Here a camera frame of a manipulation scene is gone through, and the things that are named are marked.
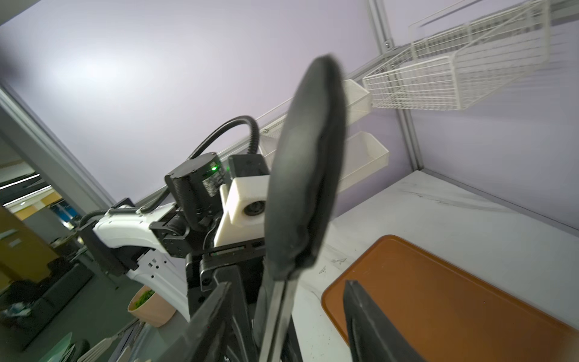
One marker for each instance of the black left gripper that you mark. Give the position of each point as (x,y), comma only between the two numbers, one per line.
(301,193)

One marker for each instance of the white wire basket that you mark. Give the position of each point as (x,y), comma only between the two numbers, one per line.
(456,68)

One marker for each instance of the white mesh lower shelf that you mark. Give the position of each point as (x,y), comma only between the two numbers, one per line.
(364,155)

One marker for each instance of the pink plant pot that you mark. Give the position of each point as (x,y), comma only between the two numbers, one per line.
(150,307)

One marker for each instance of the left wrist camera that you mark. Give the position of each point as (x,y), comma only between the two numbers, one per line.
(221,204)

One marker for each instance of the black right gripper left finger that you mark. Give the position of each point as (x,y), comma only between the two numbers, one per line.
(207,334)

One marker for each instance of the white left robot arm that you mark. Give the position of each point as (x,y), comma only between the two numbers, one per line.
(151,245)

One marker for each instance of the brown plastic tray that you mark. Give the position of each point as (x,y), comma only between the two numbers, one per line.
(447,314)

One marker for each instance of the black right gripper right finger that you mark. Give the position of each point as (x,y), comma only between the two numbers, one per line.
(371,335)

